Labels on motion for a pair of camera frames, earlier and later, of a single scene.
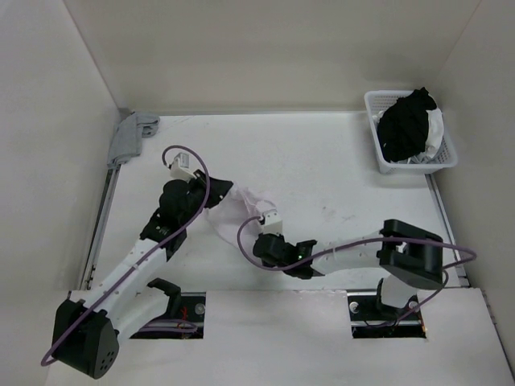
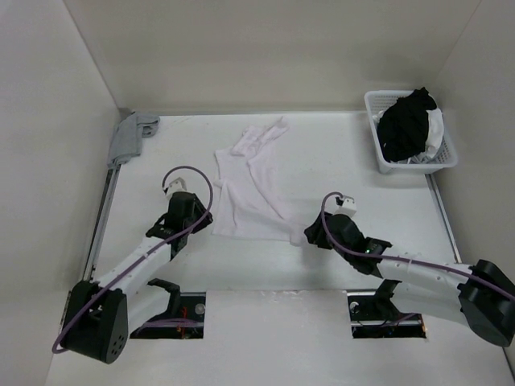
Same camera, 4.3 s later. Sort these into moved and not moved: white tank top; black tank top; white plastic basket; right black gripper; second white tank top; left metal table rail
Moved: right black gripper; white tank top
Not moved: left metal table rail; white plastic basket; black tank top; second white tank top
